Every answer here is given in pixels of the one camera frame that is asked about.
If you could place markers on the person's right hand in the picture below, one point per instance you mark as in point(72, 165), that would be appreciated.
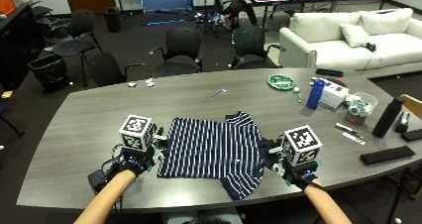
point(296, 174)

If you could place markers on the person's left hand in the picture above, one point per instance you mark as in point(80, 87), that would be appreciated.
point(133, 163)

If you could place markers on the navy white striped shirt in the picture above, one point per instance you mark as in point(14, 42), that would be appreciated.
point(211, 151)

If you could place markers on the white marker cube on right glove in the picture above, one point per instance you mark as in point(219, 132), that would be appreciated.
point(302, 144)

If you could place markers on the white marker cube on glove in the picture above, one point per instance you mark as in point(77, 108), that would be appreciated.
point(135, 132)
point(302, 144)

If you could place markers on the white marker cube on left glove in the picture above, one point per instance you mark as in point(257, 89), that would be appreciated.
point(135, 132)

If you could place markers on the small black box on table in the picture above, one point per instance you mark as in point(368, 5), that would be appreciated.
point(97, 179)

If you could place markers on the black marker pen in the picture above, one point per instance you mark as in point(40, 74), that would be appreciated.
point(345, 127)

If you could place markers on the long black flat case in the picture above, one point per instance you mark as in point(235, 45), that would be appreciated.
point(386, 154)

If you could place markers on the green pen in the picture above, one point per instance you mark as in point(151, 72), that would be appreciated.
point(298, 97)

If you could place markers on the crumpled white paper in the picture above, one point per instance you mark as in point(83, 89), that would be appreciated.
point(151, 82)
point(132, 84)

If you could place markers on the blue water bottle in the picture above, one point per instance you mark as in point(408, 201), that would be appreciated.
point(314, 94)

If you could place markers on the clear plastic container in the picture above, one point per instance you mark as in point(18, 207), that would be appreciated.
point(361, 107)

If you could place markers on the white cardboard box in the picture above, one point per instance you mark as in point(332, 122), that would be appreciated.
point(334, 93)

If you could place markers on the black water bottle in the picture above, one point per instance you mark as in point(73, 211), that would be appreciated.
point(386, 117)

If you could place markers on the green round plate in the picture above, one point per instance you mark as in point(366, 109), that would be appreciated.
point(281, 82)

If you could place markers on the black office chair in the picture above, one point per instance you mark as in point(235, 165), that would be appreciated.
point(253, 49)
point(108, 70)
point(181, 52)
point(79, 39)

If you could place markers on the small silver blue tool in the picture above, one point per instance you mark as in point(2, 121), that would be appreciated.
point(219, 91)

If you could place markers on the small black flat object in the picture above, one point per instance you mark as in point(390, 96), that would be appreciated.
point(412, 134)

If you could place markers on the black flat device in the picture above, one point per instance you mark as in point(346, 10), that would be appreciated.
point(329, 72)

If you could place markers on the black waste bin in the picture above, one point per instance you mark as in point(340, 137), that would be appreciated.
point(51, 72)

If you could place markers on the wooden chair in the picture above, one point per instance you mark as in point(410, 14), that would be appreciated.
point(410, 105)

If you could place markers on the white sofa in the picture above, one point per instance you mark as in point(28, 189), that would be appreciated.
point(352, 49)

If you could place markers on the black game controller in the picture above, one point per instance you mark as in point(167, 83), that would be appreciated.
point(372, 46)

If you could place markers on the white square cushion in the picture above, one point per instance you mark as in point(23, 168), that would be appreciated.
point(354, 35)

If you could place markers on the black cabinet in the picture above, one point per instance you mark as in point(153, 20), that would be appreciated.
point(15, 42)

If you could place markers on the white large back cushion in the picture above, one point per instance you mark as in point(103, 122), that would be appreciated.
point(386, 21)

